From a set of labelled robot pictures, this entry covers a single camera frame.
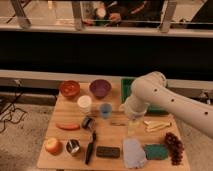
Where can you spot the black handled peeler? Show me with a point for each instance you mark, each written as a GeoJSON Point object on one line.
{"type": "Point", "coordinates": [90, 148]}

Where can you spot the yellow banana slices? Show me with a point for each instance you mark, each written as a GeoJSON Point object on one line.
{"type": "Point", "coordinates": [152, 126]}

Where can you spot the small metal can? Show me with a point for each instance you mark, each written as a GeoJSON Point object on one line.
{"type": "Point", "coordinates": [88, 123]}

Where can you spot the purple bowl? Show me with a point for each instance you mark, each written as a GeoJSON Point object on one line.
{"type": "Point", "coordinates": [100, 88]}

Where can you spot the dark red grapes bunch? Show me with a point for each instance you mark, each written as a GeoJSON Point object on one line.
{"type": "Point", "coordinates": [175, 147]}

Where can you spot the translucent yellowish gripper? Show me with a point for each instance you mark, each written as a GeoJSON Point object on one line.
{"type": "Point", "coordinates": [132, 126]}

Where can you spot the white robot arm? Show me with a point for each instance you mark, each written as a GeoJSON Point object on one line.
{"type": "Point", "coordinates": [151, 89]}

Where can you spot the red yellow apple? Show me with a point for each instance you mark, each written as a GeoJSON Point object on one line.
{"type": "Point", "coordinates": [53, 146]}

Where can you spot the black sponge block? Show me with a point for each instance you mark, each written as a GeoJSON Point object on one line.
{"type": "Point", "coordinates": [108, 152]}

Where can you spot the green sponge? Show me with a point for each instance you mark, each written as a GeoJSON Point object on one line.
{"type": "Point", "coordinates": [156, 152]}

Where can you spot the blue plastic cup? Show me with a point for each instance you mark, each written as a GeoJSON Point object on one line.
{"type": "Point", "coordinates": [105, 110]}

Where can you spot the person in background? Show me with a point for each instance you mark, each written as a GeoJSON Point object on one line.
{"type": "Point", "coordinates": [127, 13]}

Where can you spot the orange red pepper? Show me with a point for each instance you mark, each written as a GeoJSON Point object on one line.
{"type": "Point", "coordinates": [69, 127]}

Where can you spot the white plastic cup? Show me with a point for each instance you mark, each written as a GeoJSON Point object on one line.
{"type": "Point", "coordinates": [84, 103]}

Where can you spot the metal cup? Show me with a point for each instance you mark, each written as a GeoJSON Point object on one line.
{"type": "Point", "coordinates": [73, 147]}

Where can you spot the grey blue cloth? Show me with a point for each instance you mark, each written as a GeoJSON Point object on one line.
{"type": "Point", "coordinates": [133, 154]}

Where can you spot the green plastic tray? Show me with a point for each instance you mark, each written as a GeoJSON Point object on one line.
{"type": "Point", "coordinates": [126, 92]}

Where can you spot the red bowl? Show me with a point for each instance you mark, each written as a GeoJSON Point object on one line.
{"type": "Point", "coordinates": [69, 89]}

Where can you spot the metal utensil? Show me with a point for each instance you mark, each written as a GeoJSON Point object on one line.
{"type": "Point", "coordinates": [114, 123]}

